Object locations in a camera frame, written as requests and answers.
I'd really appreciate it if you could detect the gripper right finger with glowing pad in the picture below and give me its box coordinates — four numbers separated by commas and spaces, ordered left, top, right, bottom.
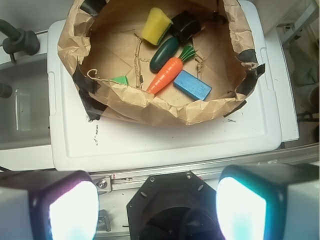
215, 163, 320, 240

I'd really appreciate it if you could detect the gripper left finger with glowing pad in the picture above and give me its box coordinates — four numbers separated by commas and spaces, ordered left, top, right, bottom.
0, 170, 99, 240

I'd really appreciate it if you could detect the blue rectangular block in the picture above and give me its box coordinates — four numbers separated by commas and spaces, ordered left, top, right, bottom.
173, 70, 212, 101

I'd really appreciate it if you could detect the green triangular block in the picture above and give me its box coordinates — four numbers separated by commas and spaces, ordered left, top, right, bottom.
110, 75, 129, 86

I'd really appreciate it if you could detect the white toy sink basin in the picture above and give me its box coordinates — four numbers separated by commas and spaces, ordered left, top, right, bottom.
0, 32, 54, 171

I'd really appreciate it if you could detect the white plastic bin lid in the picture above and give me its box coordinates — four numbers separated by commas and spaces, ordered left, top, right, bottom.
47, 0, 282, 172

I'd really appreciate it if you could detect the orange toy carrot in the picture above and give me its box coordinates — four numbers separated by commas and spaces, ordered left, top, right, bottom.
146, 45, 196, 95

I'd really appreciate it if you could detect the grey toy faucet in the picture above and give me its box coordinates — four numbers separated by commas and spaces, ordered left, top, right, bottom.
0, 19, 41, 64

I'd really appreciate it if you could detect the crumpled brown paper bag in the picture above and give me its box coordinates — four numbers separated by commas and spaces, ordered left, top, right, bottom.
57, 0, 265, 126

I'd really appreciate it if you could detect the dark green toy cucumber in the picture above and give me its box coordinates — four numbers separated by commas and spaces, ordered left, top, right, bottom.
149, 37, 180, 73

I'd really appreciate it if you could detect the black box-shaped object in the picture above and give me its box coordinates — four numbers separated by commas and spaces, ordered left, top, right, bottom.
169, 10, 201, 43

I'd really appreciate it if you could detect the yellow sponge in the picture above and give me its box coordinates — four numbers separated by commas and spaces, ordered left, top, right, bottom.
141, 7, 173, 46

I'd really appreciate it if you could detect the aluminium extrusion rail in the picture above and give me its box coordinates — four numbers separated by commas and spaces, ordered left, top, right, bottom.
90, 143, 320, 194

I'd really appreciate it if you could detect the black octagonal mount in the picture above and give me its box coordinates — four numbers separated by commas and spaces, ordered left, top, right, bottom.
126, 171, 224, 240

